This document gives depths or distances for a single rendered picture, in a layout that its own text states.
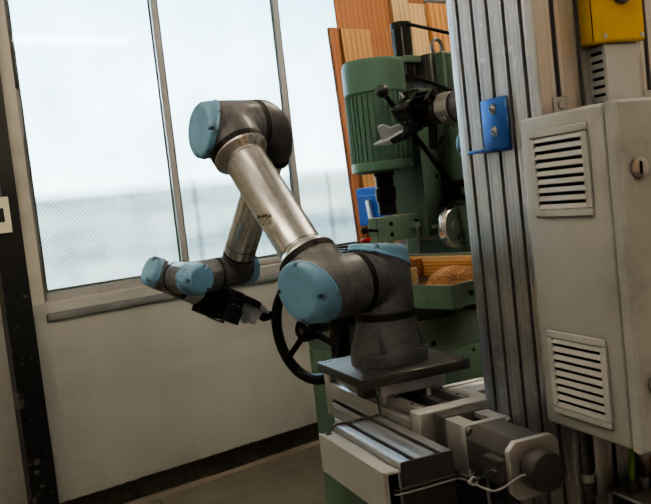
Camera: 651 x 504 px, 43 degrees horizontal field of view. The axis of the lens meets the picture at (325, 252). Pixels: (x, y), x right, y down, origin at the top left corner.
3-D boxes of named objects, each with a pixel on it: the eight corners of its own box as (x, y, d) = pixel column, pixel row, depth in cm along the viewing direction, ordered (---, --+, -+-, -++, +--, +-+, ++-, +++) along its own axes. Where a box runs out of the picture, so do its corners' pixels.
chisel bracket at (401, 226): (370, 248, 233) (367, 218, 232) (403, 242, 242) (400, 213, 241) (389, 247, 227) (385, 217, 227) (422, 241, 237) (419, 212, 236)
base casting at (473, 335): (307, 347, 241) (303, 317, 241) (434, 312, 279) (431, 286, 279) (422, 359, 208) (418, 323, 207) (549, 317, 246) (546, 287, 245)
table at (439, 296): (268, 309, 237) (266, 288, 237) (345, 292, 257) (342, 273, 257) (427, 317, 192) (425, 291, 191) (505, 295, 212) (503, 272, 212)
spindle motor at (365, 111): (339, 177, 233) (327, 66, 231) (382, 173, 244) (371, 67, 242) (384, 171, 220) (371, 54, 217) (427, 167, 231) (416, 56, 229)
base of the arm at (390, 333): (443, 358, 155) (438, 306, 154) (371, 373, 150) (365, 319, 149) (406, 348, 169) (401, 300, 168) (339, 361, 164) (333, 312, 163)
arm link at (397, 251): (428, 305, 158) (421, 235, 157) (377, 318, 149) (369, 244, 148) (385, 303, 167) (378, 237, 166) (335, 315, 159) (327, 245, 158)
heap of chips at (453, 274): (421, 284, 206) (420, 269, 205) (457, 276, 215) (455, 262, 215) (449, 284, 199) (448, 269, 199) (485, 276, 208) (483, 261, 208)
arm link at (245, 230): (289, 89, 180) (237, 265, 206) (248, 89, 174) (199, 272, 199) (319, 114, 174) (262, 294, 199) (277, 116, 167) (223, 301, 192)
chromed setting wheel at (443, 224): (437, 251, 230) (432, 207, 229) (465, 245, 238) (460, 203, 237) (445, 251, 228) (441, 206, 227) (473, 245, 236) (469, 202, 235)
